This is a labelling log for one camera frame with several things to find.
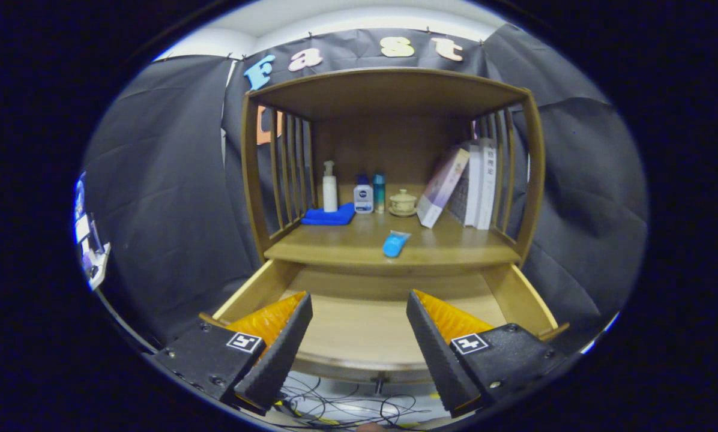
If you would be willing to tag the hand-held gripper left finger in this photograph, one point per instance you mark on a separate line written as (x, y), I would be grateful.
(281, 357)

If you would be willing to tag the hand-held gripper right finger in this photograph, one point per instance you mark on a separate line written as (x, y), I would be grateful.
(437, 357)

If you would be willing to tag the wooden drawer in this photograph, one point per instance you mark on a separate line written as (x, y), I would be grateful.
(359, 336)

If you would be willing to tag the blue tube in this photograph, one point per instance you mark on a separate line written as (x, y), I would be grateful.
(393, 246)

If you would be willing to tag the wooden countertop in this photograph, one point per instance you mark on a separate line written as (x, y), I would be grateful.
(347, 243)

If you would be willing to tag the wooden cabinet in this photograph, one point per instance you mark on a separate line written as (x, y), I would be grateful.
(389, 144)

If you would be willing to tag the blue folded cloth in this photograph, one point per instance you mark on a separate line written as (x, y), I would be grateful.
(329, 217)

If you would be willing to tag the beige ceramic lidded cup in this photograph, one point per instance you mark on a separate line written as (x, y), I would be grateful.
(403, 204)

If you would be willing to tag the pink and white book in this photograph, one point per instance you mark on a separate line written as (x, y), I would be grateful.
(443, 189)

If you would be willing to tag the white pump bottle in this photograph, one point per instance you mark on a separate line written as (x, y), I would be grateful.
(330, 195)

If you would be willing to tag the teal bottle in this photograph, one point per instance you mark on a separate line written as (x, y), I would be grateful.
(379, 195)

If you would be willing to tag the white bottle blue cap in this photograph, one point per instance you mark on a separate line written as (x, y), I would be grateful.
(364, 199)

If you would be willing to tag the plain white book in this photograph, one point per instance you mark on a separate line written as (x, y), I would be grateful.
(473, 186)

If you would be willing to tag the white book black spine print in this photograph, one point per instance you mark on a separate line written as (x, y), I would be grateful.
(488, 186)

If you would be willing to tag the black backdrop cloth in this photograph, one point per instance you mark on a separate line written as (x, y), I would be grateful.
(167, 198)

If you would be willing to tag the white side table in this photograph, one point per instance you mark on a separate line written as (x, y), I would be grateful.
(99, 267)

